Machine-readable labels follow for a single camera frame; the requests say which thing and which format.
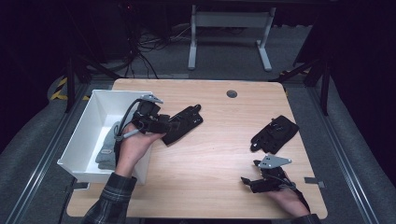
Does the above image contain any yellow black hazard tape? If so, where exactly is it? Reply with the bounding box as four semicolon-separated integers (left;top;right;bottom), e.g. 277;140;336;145
49;77;92;101

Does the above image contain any white box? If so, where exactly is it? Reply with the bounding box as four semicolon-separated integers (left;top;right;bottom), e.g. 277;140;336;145
56;89;158;185

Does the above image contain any tangle of floor cables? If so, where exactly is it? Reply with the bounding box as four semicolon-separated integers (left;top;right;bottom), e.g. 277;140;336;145
118;24;194;78

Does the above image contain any person's left hand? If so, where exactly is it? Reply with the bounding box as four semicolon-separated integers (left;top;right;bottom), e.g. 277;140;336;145
115;123;166;178

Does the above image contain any black glove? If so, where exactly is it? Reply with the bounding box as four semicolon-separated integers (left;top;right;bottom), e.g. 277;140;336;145
162;104;205;147
249;115;301;155

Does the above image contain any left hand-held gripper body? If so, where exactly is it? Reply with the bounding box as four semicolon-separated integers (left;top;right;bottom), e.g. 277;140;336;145
133;93;164;134

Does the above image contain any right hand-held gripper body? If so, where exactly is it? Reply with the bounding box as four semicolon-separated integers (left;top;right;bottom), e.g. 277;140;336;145
250;154;295;194

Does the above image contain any grey metal desk frame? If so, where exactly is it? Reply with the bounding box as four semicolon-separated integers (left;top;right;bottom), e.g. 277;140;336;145
187;4;276;72

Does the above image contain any black metal stand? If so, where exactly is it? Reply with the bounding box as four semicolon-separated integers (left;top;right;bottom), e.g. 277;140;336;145
64;54;120;114
269;57;332;117

